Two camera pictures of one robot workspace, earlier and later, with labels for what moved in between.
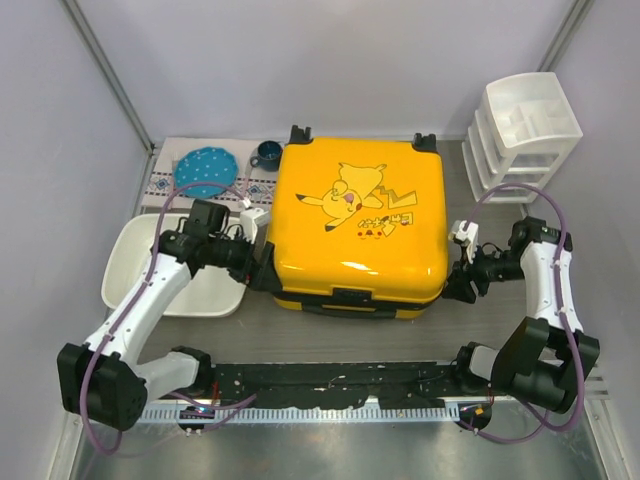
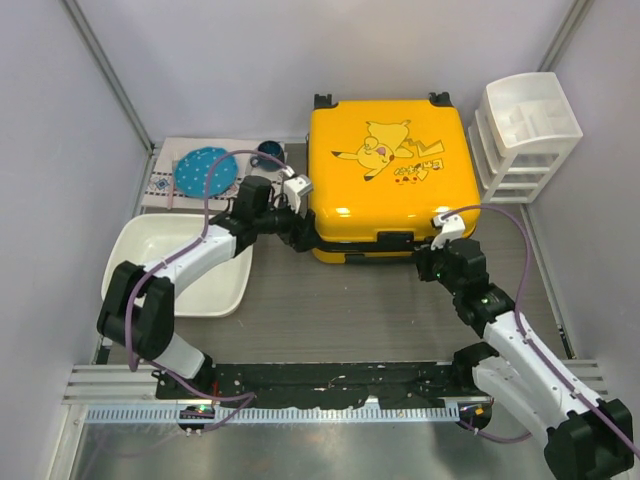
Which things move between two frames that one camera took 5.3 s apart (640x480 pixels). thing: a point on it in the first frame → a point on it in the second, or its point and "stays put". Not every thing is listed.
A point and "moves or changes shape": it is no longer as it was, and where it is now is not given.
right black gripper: (460, 287) → (423, 257)
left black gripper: (259, 276) → (303, 235)
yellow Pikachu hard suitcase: (359, 225) moves or changes shape
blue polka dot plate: (206, 165) stays put
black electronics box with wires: (337, 386) stays put
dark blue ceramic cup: (268, 157) stays put
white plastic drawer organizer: (523, 124) stays put
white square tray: (210, 292) stays put
